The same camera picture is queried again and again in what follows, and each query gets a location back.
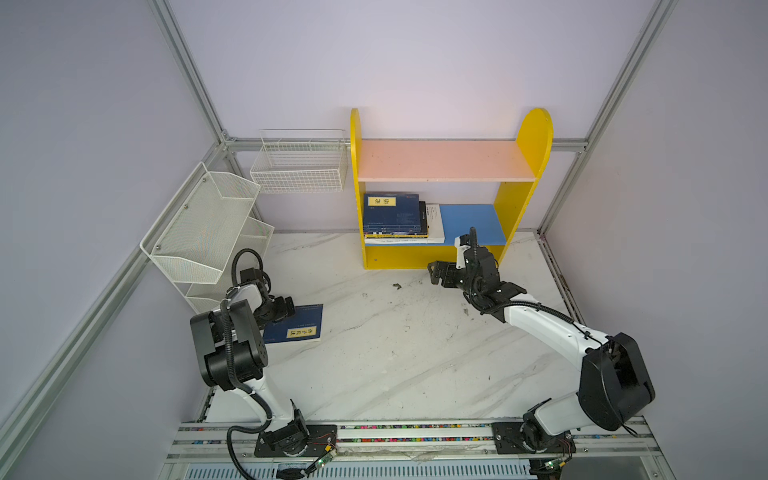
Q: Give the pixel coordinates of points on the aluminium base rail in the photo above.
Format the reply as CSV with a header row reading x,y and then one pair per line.
x,y
420,449

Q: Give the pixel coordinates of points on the white mesh two-tier rack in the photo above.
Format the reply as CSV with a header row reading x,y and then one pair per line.
x,y
195,239

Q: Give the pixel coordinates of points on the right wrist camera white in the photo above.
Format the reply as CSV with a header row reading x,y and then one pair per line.
x,y
462,245

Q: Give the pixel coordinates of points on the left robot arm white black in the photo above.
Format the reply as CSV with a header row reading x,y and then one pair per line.
x,y
231,354

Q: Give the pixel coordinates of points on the white wire basket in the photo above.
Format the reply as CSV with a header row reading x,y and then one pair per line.
x,y
293,166

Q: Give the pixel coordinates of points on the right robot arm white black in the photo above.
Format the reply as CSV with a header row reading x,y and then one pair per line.
x,y
614,384

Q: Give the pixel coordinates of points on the white portfolio book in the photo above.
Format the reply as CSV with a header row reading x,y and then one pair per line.
x,y
435,231

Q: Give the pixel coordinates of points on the yellow bookshelf pink blue shelves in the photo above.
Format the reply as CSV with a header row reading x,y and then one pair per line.
x,y
515,166

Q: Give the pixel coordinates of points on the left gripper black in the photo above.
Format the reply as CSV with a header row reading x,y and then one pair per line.
x,y
280,312

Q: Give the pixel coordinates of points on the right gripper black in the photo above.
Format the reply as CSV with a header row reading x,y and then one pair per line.
x,y
447,269

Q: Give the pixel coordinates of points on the black wolf cover book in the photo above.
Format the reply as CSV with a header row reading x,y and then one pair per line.
x,y
424,230

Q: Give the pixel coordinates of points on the navy book yellow label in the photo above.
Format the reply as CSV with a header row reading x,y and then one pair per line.
x,y
304,325
391,213

